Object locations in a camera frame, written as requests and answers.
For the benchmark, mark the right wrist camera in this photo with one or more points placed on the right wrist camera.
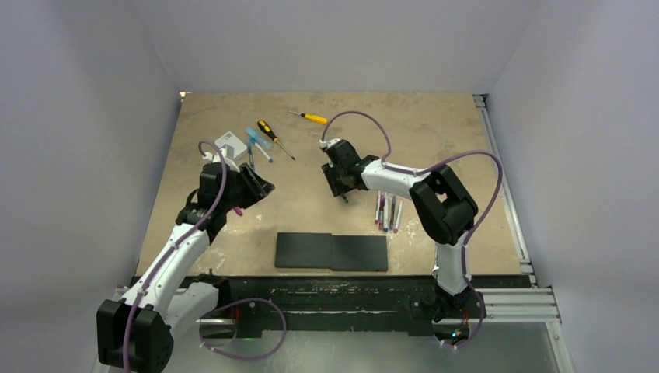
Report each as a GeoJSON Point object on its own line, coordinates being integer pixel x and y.
{"type": "Point", "coordinates": [326, 144]}

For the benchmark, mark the white square box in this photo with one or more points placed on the white square box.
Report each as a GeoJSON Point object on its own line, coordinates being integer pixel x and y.
{"type": "Point", "coordinates": [233, 143]}

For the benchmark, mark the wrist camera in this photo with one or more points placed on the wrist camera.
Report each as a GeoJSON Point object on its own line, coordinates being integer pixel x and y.
{"type": "Point", "coordinates": [326, 144]}
{"type": "Point", "coordinates": [219, 156]}

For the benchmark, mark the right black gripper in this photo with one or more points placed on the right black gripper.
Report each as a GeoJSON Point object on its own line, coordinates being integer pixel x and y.
{"type": "Point", "coordinates": [337, 189]}

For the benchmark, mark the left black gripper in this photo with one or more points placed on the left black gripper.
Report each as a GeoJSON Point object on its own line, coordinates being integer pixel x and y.
{"type": "Point", "coordinates": [256, 187]}

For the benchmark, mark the yellow handle screwdriver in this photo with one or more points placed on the yellow handle screwdriver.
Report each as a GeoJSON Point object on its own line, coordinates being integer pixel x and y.
{"type": "Point", "coordinates": [311, 117]}

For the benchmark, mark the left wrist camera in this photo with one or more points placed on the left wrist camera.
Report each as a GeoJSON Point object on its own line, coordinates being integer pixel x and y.
{"type": "Point", "coordinates": [219, 156]}

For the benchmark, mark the aluminium side rail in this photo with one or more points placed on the aluminium side rail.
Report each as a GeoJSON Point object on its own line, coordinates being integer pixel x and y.
{"type": "Point", "coordinates": [517, 298]}

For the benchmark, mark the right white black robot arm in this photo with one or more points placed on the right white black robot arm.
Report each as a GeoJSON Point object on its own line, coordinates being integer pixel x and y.
{"type": "Point", "coordinates": [445, 208]}

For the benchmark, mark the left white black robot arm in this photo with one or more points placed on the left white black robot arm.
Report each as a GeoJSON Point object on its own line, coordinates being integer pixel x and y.
{"type": "Point", "coordinates": [137, 332]}

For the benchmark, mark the dark blue gel pen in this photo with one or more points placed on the dark blue gel pen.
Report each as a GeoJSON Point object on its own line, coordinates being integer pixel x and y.
{"type": "Point", "coordinates": [392, 215]}

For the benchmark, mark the blue white marker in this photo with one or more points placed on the blue white marker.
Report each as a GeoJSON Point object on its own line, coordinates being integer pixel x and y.
{"type": "Point", "coordinates": [385, 212]}

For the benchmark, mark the black rectangular block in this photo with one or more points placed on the black rectangular block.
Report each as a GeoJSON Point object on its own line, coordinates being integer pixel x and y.
{"type": "Point", "coordinates": [350, 253]}

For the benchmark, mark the black yellow screwdriver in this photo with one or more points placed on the black yellow screwdriver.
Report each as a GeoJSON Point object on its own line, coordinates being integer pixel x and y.
{"type": "Point", "coordinates": [267, 130]}

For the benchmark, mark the black base frame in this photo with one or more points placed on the black base frame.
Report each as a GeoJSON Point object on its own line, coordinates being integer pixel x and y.
{"type": "Point", "coordinates": [391, 303]}

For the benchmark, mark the pink cap white marker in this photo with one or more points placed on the pink cap white marker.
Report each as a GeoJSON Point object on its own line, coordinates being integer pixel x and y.
{"type": "Point", "coordinates": [398, 216]}

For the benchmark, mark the light blue cap marker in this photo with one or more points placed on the light blue cap marker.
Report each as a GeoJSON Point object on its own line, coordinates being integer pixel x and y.
{"type": "Point", "coordinates": [263, 152]}

